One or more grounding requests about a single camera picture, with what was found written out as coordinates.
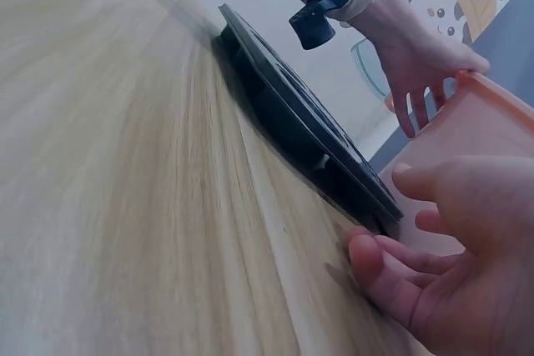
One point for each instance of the person's right hand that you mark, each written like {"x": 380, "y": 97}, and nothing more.
{"x": 480, "y": 289}

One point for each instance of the person's left hand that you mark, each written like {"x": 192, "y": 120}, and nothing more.
{"x": 409, "y": 51}

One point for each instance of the person's left fingers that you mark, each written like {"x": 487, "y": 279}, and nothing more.
{"x": 411, "y": 110}

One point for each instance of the person's right fingers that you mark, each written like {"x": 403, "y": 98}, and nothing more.
{"x": 375, "y": 260}

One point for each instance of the person's left thumb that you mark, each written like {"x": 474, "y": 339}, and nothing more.
{"x": 465, "y": 58}

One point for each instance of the person's right thumb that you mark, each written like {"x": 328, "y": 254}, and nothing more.
{"x": 454, "y": 189}

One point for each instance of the orange translucent plastic container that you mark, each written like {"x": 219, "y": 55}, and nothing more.
{"x": 484, "y": 131}

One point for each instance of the black flat platform scale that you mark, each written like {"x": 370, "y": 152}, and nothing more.
{"x": 292, "y": 114}

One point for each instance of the black wrist band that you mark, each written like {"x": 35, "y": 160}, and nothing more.
{"x": 315, "y": 22}

